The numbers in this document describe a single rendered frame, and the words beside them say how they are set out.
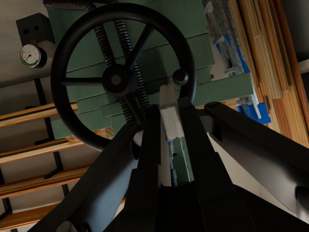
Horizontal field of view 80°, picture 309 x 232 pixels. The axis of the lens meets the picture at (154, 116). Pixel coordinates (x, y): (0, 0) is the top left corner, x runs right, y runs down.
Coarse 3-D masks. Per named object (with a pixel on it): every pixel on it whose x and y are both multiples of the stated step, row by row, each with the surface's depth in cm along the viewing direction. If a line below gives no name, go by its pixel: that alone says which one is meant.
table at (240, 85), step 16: (224, 80) 50; (240, 80) 50; (176, 96) 52; (208, 96) 51; (224, 96) 50; (240, 96) 50; (96, 112) 56; (112, 112) 45; (64, 128) 57; (96, 128) 56
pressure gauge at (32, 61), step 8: (32, 40) 52; (24, 48) 50; (32, 48) 50; (40, 48) 51; (24, 56) 51; (32, 56) 50; (40, 56) 50; (24, 64) 51; (32, 64) 51; (40, 64) 51
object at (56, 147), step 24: (0, 120) 259; (24, 120) 255; (48, 120) 294; (48, 144) 251; (72, 144) 254; (72, 168) 290; (0, 192) 256; (24, 192) 251; (0, 216) 285; (24, 216) 276
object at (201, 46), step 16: (160, 48) 52; (192, 48) 51; (208, 48) 50; (96, 64) 55; (144, 64) 53; (160, 64) 52; (176, 64) 52; (208, 64) 50; (144, 80) 53; (80, 96) 56
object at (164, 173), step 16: (144, 112) 14; (144, 128) 13; (160, 128) 12; (144, 144) 11; (160, 144) 10; (144, 160) 9; (160, 160) 9; (144, 176) 8; (160, 176) 8; (128, 192) 7; (144, 192) 7; (160, 192) 7; (128, 208) 6; (144, 208) 6; (160, 208) 6; (128, 224) 5; (144, 224) 5; (160, 224) 6
